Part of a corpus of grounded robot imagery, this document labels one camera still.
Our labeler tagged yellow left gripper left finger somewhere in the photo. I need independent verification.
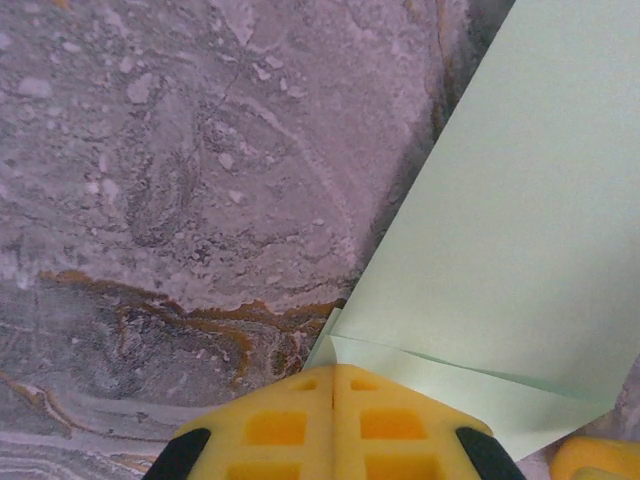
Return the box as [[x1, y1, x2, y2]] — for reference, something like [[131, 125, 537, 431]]
[[142, 364, 335, 480]]

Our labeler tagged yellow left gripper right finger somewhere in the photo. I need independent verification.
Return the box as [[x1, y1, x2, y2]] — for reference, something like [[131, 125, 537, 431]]
[[333, 364, 527, 480]]

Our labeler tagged light green paper sheet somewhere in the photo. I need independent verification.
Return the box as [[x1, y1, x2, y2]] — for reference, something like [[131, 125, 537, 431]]
[[301, 0, 640, 461]]

